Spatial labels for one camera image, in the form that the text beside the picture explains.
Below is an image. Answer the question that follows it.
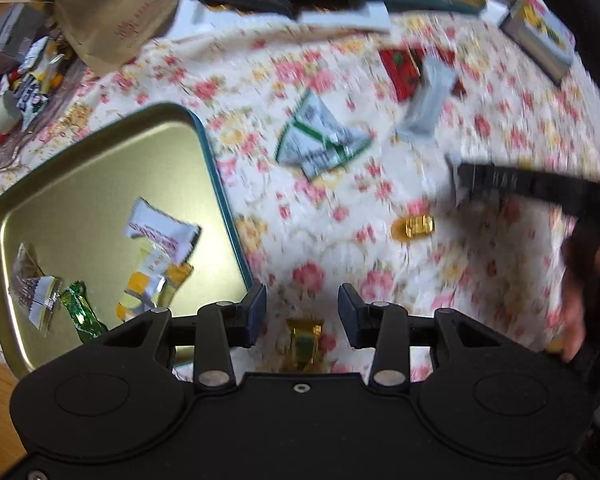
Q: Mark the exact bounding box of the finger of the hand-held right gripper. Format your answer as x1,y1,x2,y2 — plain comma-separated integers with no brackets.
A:
445,154,600,216

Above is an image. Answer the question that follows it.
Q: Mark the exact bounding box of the gold green candy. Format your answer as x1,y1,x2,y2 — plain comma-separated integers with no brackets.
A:
285,317,327,374

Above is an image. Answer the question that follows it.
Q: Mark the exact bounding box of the white paper cup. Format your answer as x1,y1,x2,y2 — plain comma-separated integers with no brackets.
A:
0,92,24,134

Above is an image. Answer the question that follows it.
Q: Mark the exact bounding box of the kraft paper bag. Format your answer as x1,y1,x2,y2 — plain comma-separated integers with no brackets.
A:
0,0,183,74

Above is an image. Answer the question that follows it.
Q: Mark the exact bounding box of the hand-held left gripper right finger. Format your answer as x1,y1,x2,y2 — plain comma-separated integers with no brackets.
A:
339,282,506,393

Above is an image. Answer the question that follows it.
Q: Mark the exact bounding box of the yellow picture card box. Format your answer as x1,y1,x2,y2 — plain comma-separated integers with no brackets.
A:
500,0,577,84

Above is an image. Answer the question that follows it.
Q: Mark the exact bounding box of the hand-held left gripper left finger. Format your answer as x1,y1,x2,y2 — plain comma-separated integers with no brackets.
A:
97,282,267,393

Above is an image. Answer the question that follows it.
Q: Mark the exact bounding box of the black snack packet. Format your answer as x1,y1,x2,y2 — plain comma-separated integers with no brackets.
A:
190,0,299,19

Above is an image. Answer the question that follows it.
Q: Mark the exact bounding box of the gold ingot candy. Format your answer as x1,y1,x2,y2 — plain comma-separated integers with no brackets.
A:
391,214,437,242

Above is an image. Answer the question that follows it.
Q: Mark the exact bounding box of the glass dish of packets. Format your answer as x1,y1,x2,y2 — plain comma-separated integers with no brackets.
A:
0,37,83,152

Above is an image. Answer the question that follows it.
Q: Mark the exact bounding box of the clear brown candy packet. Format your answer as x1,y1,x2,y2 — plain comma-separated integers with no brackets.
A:
9,242,48,307

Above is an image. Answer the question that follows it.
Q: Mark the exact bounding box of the green white triangular packet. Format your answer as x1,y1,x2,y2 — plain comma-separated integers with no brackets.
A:
300,125,374,179
275,91,338,167

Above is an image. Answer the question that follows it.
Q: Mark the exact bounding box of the white red-print snack packet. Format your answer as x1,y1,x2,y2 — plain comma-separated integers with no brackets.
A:
124,197,202,264

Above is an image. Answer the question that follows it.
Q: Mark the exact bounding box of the grey box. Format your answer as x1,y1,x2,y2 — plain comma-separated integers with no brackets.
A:
0,5,47,77

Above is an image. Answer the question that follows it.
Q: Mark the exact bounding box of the green foil candy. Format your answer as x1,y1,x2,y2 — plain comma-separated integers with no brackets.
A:
60,281,108,344

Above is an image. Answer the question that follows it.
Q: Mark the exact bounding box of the teal tin lid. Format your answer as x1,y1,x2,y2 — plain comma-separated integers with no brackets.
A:
0,102,255,380

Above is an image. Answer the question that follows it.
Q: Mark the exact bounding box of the silver white candy packet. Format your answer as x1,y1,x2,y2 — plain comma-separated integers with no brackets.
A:
29,275,64,332

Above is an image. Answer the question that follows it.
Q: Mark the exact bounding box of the person's right hand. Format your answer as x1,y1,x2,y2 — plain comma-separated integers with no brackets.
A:
560,195,600,363

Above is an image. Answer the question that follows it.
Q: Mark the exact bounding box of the yellow white snack packet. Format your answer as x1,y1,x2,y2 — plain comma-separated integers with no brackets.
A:
115,249,196,322

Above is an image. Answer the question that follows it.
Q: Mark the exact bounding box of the white grey snack packet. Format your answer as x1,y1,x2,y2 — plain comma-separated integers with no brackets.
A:
396,57,457,142

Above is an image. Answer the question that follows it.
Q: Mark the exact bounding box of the black sofa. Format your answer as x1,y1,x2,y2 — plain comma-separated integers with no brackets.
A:
532,0,600,161

